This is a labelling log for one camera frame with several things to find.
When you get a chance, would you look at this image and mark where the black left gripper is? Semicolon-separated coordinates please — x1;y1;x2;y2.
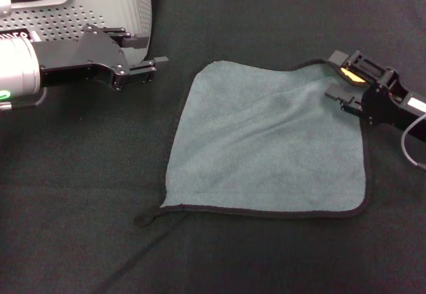
32;23;170;92

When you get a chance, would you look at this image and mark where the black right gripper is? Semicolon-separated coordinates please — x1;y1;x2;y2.
323;49;426;136

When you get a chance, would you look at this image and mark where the grey yellow towel black trim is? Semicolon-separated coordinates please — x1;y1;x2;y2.
132;58;373;227

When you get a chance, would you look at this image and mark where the grey perforated storage box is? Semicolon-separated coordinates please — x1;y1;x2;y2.
0;0;154;66

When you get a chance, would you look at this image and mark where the black tablecloth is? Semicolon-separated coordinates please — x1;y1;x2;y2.
0;0;426;294

